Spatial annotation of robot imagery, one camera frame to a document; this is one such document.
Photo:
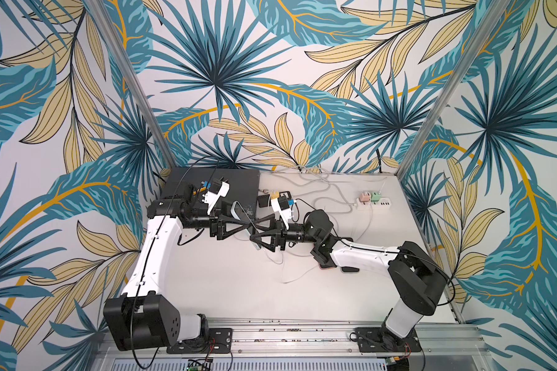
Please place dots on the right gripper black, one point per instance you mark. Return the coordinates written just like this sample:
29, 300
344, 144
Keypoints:
279, 237

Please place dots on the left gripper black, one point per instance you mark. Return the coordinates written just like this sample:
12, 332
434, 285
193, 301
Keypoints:
219, 228

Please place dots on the phone with pink case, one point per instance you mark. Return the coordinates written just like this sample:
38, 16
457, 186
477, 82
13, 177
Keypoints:
325, 261

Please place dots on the white charging cable pink phone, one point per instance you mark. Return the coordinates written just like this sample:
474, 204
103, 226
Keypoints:
341, 209

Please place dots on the black phone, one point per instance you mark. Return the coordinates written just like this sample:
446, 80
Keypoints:
238, 213

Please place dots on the phone with light blue case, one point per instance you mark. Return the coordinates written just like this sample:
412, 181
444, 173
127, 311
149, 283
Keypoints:
349, 270

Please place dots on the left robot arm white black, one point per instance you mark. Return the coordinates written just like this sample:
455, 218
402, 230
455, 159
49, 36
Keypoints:
141, 317

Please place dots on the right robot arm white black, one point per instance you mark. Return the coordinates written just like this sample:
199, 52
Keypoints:
419, 281

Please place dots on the black power strip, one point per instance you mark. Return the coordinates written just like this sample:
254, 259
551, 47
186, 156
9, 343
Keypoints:
264, 200

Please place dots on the pink charger plug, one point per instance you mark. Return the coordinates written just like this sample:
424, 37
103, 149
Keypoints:
365, 197

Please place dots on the green charger plug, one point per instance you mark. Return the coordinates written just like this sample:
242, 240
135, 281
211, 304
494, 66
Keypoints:
375, 197

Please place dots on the white power strip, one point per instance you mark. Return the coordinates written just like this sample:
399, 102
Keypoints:
382, 204

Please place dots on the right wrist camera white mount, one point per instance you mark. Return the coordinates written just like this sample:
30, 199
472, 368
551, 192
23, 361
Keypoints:
282, 204

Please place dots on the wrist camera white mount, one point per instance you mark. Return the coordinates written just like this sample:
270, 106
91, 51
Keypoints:
216, 190
282, 204

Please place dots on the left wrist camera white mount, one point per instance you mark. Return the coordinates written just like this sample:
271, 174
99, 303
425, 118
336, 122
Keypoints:
216, 190

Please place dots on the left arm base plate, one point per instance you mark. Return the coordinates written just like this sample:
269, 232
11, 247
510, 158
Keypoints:
216, 341

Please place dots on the left aluminium frame post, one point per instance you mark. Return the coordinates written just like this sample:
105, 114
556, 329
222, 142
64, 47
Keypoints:
108, 32

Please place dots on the aluminium frame post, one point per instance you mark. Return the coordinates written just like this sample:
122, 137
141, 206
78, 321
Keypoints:
494, 12
108, 32

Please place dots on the aluminium front rail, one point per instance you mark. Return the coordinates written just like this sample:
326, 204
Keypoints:
277, 344

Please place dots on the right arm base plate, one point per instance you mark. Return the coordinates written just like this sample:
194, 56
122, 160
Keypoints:
381, 340

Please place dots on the right aluminium frame post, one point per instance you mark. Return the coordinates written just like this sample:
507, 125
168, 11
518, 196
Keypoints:
494, 12

